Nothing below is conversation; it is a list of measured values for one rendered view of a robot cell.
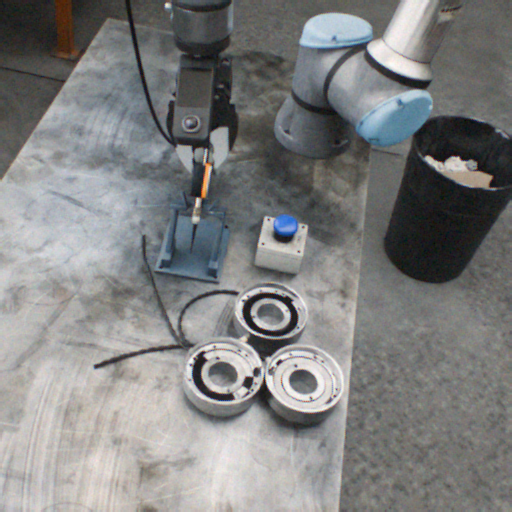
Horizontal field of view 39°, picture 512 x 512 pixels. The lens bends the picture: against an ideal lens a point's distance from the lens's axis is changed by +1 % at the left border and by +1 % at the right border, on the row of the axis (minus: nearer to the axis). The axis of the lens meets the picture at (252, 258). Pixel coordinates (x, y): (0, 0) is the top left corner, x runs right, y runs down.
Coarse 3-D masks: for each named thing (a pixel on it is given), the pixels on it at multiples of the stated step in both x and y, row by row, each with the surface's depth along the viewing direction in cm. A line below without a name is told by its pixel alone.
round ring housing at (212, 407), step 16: (192, 352) 94; (240, 352) 96; (256, 352) 95; (208, 368) 94; (224, 368) 96; (240, 368) 94; (192, 384) 92; (208, 384) 92; (240, 384) 93; (192, 400) 91; (208, 400) 89; (240, 400) 90; (224, 416) 92
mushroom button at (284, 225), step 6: (282, 216) 109; (288, 216) 109; (276, 222) 108; (282, 222) 108; (288, 222) 108; (294, 222) 109; (276, 228) 108; (282, 228) 108; (288, 228) 108; (294, 228) 108; (282, 234) 108; (288, 234) 108; (294, 234) 108
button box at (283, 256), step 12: (264, 228) 111; (300, 228) 112; (264, 240) 109; (276, 240) 110; (288, 240) 109; (300, 240) 110; (264, 252) 109; (276, 252) 108; (288, 252) 108; (300, 252) 109; (264, 264) 111; (276, 264) 110; (288, 264) 110
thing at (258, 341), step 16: (256, 288) 104; (272, 288) 105; (288, 288) 104; (240, 304) 102; (256, 304) 102; (272, 304) 103; (304, 304) 102; (240, 320) 98; (256, 320) 100; (288, 320) 101; (304, 320) 100; (240, 336) 101; (256, 336) 97; (288, 336) 98
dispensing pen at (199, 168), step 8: (208, 152) 101; (200, 168) 100; (192, 176) 100; (200, 176) 100; (192, 184) 100; (200, 184) 100; (192, 192) 100; (200, 192) 100; (200, 200) 102; (200, 208) 103; (200, 216) 103; (192, 232) 104; (192, 240) 104
